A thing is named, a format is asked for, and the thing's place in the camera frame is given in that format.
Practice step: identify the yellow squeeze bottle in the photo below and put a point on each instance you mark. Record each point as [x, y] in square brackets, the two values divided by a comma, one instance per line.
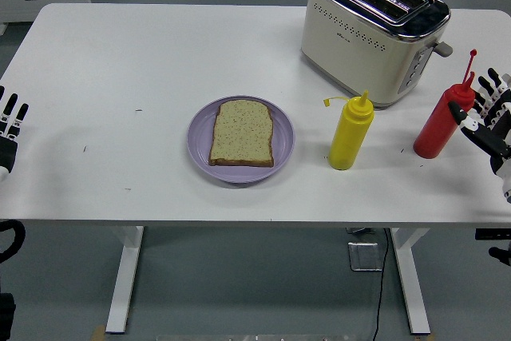
[349, 137]

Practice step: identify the white table leg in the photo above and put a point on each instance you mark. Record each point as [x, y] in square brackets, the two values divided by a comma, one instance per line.
[123, 277]
[411, 277]

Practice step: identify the cream and chrome toaster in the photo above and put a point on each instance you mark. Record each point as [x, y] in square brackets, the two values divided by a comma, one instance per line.
[351, 53]

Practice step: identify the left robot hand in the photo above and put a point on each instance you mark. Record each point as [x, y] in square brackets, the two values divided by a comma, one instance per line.
[8, 149]

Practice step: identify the red squeeze bottle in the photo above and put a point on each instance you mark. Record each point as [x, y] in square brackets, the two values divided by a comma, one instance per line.
[437, 133]

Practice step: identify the black table control panel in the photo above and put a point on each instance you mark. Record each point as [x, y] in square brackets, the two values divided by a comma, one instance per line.
[493, 233]

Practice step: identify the bread slice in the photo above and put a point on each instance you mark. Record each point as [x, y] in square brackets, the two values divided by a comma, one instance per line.
[241, 133]

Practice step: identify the metal floor plate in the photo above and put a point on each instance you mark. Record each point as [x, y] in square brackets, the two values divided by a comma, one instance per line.
[365, 257]

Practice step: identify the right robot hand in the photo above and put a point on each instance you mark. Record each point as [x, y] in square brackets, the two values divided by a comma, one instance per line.
[495, 133]

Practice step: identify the purple round plate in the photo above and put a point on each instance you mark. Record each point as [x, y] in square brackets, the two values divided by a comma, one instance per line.
[283, 137]

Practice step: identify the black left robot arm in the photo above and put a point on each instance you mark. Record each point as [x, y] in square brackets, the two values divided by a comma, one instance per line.
[18, 237]

